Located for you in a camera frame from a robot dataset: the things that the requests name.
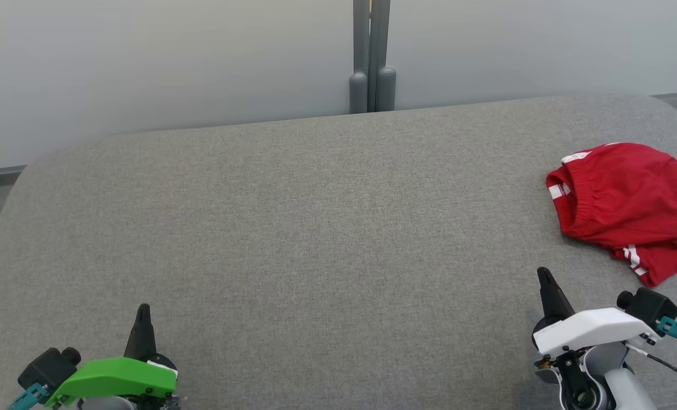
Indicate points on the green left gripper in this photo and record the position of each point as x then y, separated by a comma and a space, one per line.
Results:
116, 378

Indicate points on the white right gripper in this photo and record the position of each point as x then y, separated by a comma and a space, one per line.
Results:
594, 330

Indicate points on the red jersey with white sleeves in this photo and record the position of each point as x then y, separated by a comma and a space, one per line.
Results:
671, 263

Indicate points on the red shorts with white stripe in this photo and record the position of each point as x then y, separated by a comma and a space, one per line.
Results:
628, 188

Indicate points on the grey fabric sofa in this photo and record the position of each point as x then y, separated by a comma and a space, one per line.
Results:
315, 228

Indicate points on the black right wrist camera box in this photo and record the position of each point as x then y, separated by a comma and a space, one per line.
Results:
648, 307

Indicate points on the teal left camera connector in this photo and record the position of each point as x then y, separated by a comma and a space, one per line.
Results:
28, 396

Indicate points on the grey metal partition post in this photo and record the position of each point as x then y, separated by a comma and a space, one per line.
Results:
372, 57

